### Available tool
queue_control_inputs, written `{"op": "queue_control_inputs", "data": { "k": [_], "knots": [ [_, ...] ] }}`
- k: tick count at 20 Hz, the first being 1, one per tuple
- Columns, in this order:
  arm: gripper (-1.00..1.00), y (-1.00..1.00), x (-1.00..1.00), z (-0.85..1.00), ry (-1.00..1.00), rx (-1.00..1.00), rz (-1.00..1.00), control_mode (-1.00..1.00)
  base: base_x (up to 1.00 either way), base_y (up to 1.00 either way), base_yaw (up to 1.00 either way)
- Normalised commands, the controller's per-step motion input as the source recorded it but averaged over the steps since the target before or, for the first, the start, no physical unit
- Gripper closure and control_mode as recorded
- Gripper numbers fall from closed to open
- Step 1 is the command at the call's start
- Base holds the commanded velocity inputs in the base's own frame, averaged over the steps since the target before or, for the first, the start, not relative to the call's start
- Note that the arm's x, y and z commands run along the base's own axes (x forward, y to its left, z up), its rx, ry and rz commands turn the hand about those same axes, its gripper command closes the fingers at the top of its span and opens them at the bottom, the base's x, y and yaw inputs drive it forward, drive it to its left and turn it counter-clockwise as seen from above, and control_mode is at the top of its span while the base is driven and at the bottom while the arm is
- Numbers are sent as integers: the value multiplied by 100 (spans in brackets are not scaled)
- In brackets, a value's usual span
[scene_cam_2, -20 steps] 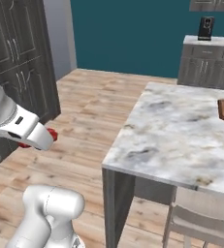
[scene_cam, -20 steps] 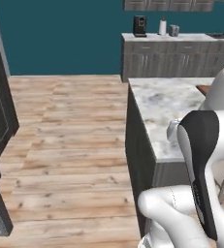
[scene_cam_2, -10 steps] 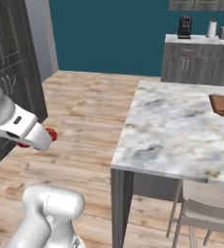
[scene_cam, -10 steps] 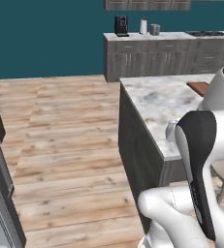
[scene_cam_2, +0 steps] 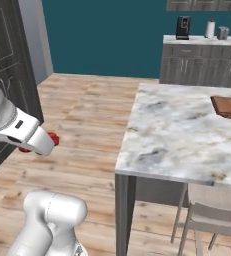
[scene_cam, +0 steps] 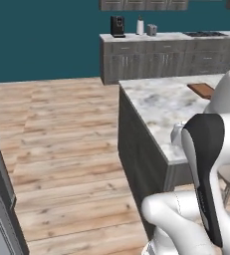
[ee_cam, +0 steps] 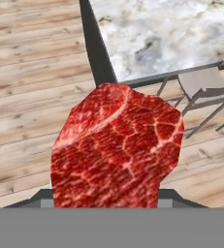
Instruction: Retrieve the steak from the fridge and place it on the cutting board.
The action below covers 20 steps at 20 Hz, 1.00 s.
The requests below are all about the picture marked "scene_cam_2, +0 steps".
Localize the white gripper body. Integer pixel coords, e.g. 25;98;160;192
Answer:
21;125;57;157

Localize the black coffee machine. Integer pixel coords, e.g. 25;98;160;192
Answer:
175;15;192;41

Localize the white paper towel roll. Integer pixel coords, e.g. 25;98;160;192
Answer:
204;18;217;39

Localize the brown wooden cutting board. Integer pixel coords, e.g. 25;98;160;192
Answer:
209;95;231;120

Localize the grey wall cabinet run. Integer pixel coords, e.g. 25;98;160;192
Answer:
165;0;231;12

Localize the dark grey panelled fridge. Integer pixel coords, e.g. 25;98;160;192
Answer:
0;0;45;178

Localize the grey base cabinet run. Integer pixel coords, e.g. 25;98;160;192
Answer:
158;34;231;90

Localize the red raw steak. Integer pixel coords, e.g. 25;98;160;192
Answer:
17;131;61;154

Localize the pale grey stool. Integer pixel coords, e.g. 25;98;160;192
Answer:
170;182;231;256

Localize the grey fridge door handle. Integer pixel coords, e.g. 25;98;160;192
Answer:
0;76;12;98

